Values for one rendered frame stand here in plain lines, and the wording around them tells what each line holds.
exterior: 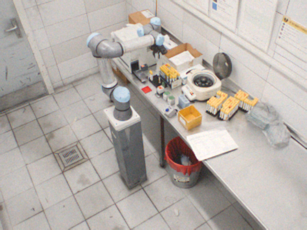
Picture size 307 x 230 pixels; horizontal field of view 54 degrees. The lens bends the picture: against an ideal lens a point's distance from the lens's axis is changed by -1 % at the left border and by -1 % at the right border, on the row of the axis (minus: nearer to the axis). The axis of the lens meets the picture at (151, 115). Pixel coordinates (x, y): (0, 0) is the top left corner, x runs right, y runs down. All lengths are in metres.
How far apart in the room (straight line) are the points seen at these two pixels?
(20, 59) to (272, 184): 2.92
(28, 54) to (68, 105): 0.76
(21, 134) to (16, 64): 0.80
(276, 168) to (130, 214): 1.38
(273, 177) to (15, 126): 2.91
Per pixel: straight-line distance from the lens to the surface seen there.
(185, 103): 2.32
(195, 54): 2.81
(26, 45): 3.71
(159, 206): 2.90
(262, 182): 2.09
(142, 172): 2.89
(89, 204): 3.00
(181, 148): 2.88
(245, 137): 2.28
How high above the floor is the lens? 2.60
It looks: 47 degrees down
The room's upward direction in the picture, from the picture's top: 4 degrees counter-clockwise
